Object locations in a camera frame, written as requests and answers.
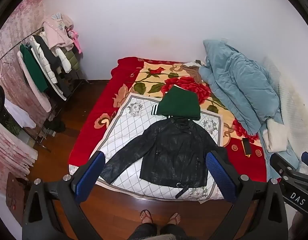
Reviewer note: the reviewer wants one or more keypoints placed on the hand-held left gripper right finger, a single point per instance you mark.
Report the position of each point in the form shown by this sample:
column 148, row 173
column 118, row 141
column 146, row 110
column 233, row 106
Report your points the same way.
column 220, row 177

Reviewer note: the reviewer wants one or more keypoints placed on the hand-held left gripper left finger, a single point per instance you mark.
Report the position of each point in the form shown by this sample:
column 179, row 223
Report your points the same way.
column 90, row 177

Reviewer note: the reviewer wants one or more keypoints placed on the black leather jacket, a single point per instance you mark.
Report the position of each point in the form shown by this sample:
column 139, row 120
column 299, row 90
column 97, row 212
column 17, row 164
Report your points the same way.
column 174, row 155

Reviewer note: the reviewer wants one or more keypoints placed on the metal clothes rack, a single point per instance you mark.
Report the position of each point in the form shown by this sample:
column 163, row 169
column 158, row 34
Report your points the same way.
column 77, row 82

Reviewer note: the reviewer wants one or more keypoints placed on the white fluffy cloth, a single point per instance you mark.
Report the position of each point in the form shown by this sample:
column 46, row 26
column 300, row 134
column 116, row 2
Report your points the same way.
column 276, row 135

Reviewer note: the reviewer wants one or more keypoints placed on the black phone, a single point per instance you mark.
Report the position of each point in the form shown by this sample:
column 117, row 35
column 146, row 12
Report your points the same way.
column 246, row 146

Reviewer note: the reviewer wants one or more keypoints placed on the person's right foot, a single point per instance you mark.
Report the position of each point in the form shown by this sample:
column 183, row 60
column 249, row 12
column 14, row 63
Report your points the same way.
column 174, row 218

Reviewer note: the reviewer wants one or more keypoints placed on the person's foot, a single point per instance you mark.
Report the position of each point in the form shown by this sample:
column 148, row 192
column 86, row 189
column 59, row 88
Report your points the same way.
column 146, row 216
column 174, row 218

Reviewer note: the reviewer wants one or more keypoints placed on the black shoes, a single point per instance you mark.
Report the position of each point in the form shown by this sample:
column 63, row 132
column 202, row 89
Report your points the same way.
column 55, row 126

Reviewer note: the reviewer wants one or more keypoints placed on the white diamond-pattern blanket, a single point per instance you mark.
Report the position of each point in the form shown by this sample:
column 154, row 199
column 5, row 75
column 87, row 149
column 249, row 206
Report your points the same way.
column 129, row 127

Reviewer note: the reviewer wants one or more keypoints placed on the person's left foot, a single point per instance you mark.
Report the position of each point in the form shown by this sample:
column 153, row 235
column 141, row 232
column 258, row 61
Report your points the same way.
column 146, row 216

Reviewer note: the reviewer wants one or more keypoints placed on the brown bag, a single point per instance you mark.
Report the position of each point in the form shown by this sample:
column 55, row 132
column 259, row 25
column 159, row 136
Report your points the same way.
column 17, row 197

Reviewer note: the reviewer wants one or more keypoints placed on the person's dark pants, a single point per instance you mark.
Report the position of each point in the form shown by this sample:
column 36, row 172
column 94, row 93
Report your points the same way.
column 146, row 232

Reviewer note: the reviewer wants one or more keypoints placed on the folded green garment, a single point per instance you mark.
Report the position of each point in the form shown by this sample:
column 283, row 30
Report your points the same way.
column 180, row 105

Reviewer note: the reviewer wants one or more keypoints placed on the light blue quilt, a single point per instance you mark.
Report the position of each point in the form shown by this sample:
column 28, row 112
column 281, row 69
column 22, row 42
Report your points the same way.
column 239, row 85

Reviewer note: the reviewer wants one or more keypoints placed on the pink fleece coat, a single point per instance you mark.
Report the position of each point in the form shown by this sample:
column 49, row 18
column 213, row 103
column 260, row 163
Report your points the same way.
column 37, row 97

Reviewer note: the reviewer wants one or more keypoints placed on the black coat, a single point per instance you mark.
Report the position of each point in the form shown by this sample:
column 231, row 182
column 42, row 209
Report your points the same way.
column 56, row 80

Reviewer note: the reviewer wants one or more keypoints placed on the brown garment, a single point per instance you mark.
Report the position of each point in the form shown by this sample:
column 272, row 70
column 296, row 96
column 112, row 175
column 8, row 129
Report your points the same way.
column 194, row 72

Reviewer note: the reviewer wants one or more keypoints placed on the red floral blanket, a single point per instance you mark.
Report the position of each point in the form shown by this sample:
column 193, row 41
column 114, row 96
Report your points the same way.
column 154, row 80

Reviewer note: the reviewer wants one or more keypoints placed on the olive puffer jacket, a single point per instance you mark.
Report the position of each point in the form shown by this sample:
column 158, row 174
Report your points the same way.
column 72, row 60

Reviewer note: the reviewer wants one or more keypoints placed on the white puffer jacket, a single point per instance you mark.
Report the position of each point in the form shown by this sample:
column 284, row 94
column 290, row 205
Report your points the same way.
column 45, row 62

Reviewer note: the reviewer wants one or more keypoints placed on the green coat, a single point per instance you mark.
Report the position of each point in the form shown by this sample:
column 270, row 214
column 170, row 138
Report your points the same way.
column 33, row 67

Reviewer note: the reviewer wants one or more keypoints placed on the bright pink garment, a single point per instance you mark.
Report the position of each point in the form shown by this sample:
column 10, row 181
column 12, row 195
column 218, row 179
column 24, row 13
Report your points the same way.
column 77, row 42

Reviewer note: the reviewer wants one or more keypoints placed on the pink floral curtain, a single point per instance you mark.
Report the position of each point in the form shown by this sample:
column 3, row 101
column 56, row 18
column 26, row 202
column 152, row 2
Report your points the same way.
column 11, row 55

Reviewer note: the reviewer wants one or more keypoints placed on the light pink coat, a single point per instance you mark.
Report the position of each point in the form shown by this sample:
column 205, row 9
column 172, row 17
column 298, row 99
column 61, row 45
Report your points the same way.
column 56, row 35

